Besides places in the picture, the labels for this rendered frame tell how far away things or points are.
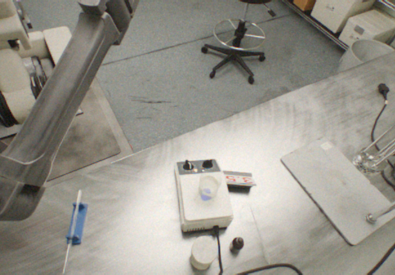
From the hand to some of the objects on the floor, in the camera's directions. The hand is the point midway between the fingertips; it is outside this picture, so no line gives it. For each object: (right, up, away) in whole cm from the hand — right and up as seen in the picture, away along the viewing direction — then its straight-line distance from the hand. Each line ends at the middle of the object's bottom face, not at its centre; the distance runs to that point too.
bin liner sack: (+162, +34, +158) cm, 229 cm away
